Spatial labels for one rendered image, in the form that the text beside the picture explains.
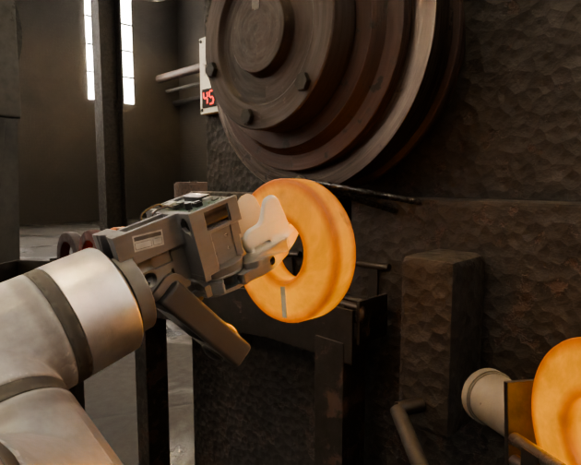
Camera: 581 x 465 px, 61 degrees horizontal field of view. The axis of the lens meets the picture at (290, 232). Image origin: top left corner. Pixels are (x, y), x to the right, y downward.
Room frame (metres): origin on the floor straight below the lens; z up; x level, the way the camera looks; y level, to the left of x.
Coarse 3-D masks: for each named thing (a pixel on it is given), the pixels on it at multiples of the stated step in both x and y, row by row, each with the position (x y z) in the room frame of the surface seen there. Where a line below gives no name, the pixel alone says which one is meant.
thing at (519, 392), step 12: (504, 384) 0.43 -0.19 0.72; (516, 384) 0.42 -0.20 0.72; (528, 384) 0.43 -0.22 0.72; (504, 396) 0.42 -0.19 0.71; (516, 396) 0.42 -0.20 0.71; (528, 396) 0.42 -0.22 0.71; (504, 408) 0.42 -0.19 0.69; (516, 408) 0.42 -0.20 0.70; (528, 408) 0.42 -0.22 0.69; (504, 420) 0.42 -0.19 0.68; (516, 420) 0.42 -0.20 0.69; (528, 420) 0.42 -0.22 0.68; (504, 432) 0.42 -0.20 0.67; (516, 432) 0.42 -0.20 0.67; (528, 432) 0.42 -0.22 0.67; (504, 444) 0.42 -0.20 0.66; (504, 456) 0.42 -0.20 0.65
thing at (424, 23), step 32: (416, 0) 0.65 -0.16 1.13; (448, 0) 0.68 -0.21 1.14; (416, 32) 0.65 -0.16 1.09; (448, 32) 0.68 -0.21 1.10; (416, 64) 0.65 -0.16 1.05; (416, 96) 0.65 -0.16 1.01; (224, 128) 0.94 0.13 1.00; (384, 128) 0.69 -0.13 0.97; (416, 128) 0.72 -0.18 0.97; (256, 160) 0.88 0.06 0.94; (352, 160) 0.73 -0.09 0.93; (384, 160) 0.74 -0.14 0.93
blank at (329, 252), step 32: (256, 192) 0.54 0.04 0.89; (288, 192) 0.51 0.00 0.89; (320, 192) 0.49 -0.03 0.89; (320, 224) 0.48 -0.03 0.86; (320, 256) 0.48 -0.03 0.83; (352, 256) 0.48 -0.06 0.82; (256, 288) 0.54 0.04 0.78; (288, 288) 0.51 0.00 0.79; (320, 288) 0.48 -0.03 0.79; (288, 320) 0.51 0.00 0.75
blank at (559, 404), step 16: (560, 352) 0.39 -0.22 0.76; (576, 352) 0.37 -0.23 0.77; (544, 368) 0.41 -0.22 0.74; (560, 368) 0.39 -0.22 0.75; (576, 368) 0.37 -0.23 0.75; (544, 384) 0.41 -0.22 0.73; (560, 384) 0.39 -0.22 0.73; (576, 384) 0.37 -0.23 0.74; (544, 400) 0.40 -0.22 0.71; (560, 400) 0.39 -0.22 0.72; (576, 400) 0.37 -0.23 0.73; (544, 416) 0.40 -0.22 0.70; (560, 416) 0.39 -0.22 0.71; (576, 416) 0.38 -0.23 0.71; (544, 432) 0.40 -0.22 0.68; (560, 432) 0.38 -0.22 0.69; (576, 432) 0.38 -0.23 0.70; (544, 448) 0.40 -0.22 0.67; (560, 448) 0.38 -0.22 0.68; (576, 448) 0.37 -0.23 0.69; (576, 464) 0.37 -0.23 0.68
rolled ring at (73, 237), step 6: (66, 234) 1.58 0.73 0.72; (72, 234) 1.57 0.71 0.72; (78, 234) 1.58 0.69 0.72; (60, 240) 1.62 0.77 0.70; (66, 240) 1.58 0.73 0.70; (72, 240) 1.55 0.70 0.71; (78, 240) 1.56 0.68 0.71; (60, 246) 1.62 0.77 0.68; (66, 246) 1.63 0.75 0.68; (72, 246) 1.55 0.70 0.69; (60, 252) 1.63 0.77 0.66; (66, 252) 1.64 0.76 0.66
